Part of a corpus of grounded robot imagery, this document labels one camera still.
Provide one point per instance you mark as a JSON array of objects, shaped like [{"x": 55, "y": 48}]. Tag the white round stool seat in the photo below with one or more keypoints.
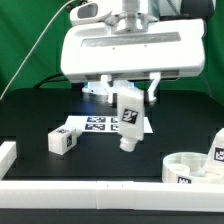
[{"x": 188, "y": 168}]

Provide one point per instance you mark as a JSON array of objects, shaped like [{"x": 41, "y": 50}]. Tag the white left barrier block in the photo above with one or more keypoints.
[{"x": 8, "y": 155}]

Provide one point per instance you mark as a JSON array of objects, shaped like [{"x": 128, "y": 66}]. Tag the white front barrier rail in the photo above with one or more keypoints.
[{"x": 111, "y": 195}]

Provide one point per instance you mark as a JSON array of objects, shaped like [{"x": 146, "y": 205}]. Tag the paper sheet with tags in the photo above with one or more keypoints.
[{"x": 98, "y": 124}]

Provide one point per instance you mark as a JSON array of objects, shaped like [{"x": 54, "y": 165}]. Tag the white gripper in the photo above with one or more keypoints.
[{"x": 168, "y": 49}]

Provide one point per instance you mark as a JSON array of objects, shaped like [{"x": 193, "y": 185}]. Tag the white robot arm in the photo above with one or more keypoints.
[{"x": 135, "y": 16}]

